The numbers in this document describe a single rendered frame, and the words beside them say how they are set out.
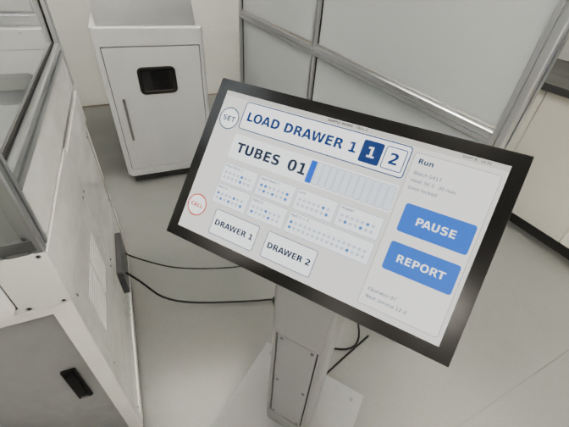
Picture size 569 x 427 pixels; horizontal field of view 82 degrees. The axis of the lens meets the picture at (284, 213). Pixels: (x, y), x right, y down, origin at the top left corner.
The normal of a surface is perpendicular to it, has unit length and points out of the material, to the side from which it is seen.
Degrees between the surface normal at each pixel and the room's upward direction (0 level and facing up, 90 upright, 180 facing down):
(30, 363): 90
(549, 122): 90
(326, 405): 0
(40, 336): 90
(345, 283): 50
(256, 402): 5
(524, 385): 0
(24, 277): 90
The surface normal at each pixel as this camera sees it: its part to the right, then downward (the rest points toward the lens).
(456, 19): -0.89, 0.24
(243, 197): -0.33, -0.09
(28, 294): 0.40, 0.60
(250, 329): 0.06, -0.77
